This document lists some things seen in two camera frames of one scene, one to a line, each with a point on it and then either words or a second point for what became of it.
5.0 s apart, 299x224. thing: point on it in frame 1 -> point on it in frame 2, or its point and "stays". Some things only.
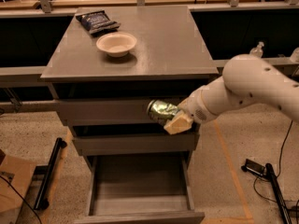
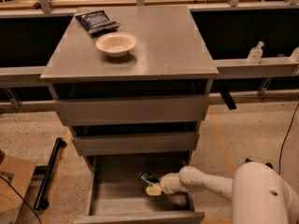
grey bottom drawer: [144, 189] stays
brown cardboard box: [14, 175] stays
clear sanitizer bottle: [258, 49] stays
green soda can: [162, 110] -> [148, 178]
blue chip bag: [97, 22] stays
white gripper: [195, 106] -> [166, 182]
